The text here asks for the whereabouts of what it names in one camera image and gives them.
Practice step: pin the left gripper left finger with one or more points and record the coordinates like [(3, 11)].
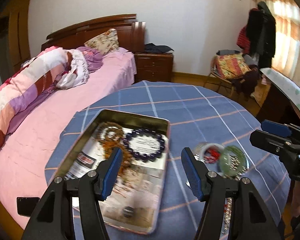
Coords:
[(52, 217)]

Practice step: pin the dark clothes on nightstand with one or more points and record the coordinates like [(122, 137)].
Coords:
[(158, 49)]

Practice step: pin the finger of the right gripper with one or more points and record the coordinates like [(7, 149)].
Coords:
[(270, 143), (282, 130)]

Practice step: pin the wooden nightstand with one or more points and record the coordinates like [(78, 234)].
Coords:
[(153, 67)]

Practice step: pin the dark coats on rack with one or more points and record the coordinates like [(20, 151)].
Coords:
[(261, 32)]

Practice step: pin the wooden wardrobe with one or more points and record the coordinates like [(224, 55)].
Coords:
[(14, 38)]

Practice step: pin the dark wooden desk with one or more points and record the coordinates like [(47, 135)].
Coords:
[(282, 103)]

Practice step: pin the orange patterned curtain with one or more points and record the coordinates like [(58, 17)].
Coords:
[(287, 53)]

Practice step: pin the floral pillow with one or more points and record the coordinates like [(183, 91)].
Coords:
[(105, 43)]

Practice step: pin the red garment on rack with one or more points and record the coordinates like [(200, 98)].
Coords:
[(243, 42)]

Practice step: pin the white jade bangle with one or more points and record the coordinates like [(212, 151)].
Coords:
[(200, 149)]

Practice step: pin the purple garment on bed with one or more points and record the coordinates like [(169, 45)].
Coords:
[(93, 58)]

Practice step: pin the blue plaid tablecloth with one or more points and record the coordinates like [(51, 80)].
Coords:
[(196, 114)]

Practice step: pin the pink metal tin box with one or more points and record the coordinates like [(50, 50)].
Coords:
[(134, 202)]

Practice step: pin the black smartphone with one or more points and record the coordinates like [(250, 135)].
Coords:
[(26, 205)]

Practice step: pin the green jade bangle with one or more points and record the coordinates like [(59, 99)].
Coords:
[(233, 163)]

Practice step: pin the wooden headboard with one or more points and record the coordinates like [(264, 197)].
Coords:
[(131, 32)]

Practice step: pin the colourful patchwork cushion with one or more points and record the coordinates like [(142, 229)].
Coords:
[(231, 66)]

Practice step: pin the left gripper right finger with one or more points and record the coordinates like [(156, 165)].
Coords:
[(250, 217)]

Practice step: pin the wooden chair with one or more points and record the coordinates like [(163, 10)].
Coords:
[(246, 84)]

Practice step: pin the bed with pink sheet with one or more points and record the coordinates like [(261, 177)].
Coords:
[(26, 152)]

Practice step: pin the pink patchwork quilt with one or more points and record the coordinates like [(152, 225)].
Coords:
[(53, 68)]

